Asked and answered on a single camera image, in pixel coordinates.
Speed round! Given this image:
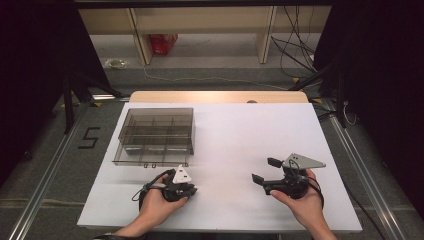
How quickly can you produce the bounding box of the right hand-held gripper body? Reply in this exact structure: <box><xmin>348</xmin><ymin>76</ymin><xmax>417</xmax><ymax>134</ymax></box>
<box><xmin>273</xmin><ymin>152</ymin><xmax>327</xmax><ymax>200</ymax></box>

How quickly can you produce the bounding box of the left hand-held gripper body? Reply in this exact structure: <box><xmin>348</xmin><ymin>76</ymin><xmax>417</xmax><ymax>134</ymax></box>
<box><xmin>162</xmin><ymin>164</ymin><xmax>193</xmax><ymax>203</ymax></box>

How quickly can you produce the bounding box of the smoky clear drawer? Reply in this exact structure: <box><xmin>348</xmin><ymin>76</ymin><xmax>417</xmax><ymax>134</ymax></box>
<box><xmin>112</xmin><ymin>142</ymin><xmax>190</xmax><ymax>168</ymax></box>

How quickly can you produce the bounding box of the smoky clear organizer box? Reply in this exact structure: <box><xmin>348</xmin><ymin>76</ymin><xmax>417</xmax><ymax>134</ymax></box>
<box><xmin>118</xmin><ymin>107</ymin><xmax>195</xmax><ymax>156</ymax></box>

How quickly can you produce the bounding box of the person's left hand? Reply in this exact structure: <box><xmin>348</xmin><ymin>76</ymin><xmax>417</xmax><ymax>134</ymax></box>
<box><xmin>139</xmin><ymin>174</ymin><xmax>190</xmax><ymax>231</ymax></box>

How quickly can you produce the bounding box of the person's right hand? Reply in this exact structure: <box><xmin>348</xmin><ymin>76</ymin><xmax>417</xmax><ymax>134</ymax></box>
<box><xmin>269</xmin><ymin>169</ymin><xmax>326</xmax><ymax>231</ymax></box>

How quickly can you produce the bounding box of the white board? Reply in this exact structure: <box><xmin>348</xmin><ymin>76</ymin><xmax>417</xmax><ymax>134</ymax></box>
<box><xmin>77</xmin><ymin>102</ymin><xmax>363</xmax><ymax>234</ymax></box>

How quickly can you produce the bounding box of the black metal stand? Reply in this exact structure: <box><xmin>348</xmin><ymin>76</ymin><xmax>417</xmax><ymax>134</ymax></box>
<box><xmin>288</xmin><ymin>59</ymin><xmax>348</xmax><ymax>129</ymax></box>
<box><xmin>61</xmin><ymin>71</ymin><xmax>124</xmax><ymax>134</ymax></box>

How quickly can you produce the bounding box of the wooden table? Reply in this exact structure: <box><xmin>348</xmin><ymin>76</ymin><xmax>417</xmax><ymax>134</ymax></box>
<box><xmin>129</xmin><ymin>90</ymin><xmax>309</xmax><ymax>104</ymax></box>

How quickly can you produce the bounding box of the black curtain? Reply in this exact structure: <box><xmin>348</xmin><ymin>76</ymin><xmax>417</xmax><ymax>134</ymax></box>
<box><xmin>0</xmin><ymin>0</ymin><xmax>111</xmax><ymax>188</ymax></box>
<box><xmin>313</xmin><ymin>0</ymin><xmax>424</xmax><ymax>218</ymax></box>

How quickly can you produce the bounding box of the clear plastic wrapper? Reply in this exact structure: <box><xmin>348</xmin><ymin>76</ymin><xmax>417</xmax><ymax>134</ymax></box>
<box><xmin>105</xmin><ymin>58</ymin><xmax>128</xmax><ymax>70</ymax></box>

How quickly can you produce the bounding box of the red bag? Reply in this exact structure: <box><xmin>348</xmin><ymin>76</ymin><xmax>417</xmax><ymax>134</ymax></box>
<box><xmin>148</xmin><ymin>33</ymin><xmax>179</xmax><ymax>56</ymax></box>

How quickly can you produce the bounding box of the left hand-held gripper cable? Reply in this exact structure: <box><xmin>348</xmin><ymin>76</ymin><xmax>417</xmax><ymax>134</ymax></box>
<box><xmin>131</xmin><ymin>169</ymin><xmax>176</xmax><ymax>203</ymax></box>

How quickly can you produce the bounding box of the hand-held gripper cable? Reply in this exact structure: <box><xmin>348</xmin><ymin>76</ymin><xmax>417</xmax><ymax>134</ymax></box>
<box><xmin>131</xmin><ymin>169</ymin><xmax>176</xmax><ymax>203</ymax></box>
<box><xmin>304</xmin><ymin>177</ymin><xmax>326</xmax><ymax>211</ymax></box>

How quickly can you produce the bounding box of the right hand-held gripper cable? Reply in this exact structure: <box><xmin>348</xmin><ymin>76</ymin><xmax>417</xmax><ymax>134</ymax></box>
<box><xmin>304</xmin><ymin>177</ymin><xmax>326</xmax><ymax>211</ymax></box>

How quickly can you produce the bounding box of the short white cable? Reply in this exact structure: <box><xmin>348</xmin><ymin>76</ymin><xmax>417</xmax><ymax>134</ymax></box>
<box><xmin>343</xmin><ymin>101</ymin><xmax>358</xmax><ymax>127</ymax></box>

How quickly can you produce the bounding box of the long aluminium rail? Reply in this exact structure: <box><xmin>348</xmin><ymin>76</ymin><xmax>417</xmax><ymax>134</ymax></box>
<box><xmin>324</xmin><ymin>99</ymin><xmax>408</xmax><ymax>240</ymax></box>
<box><xmin>8</xmin><ymin>103</ymin><xmax>91</xmax><ymax>240</ymax></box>

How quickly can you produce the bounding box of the black floor cable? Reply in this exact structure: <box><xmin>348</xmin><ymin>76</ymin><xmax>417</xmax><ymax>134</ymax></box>
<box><xmin>341</xmin><ymin>184</ymin><xmax>388</xmax><ymax>240</ymax></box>

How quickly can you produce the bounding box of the long white floor cable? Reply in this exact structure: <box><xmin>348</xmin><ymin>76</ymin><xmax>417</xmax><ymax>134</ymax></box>
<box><xmin>139</xmin><ymin>63</ymin><xmax>291</xmax><ymax>91</ymax></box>

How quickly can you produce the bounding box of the short aluminium rail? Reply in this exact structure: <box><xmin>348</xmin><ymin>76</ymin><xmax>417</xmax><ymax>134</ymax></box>
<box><xmin>91</xmin><ymin>94</ymin><xmax>131</xmax><ymax>102</ymax></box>

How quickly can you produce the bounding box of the bundle of black cables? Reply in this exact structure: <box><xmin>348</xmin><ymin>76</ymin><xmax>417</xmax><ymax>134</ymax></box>
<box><xmin>270</xmin><ymin>5</ymin><xmax>318</xmax><ymax>79</ymax></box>

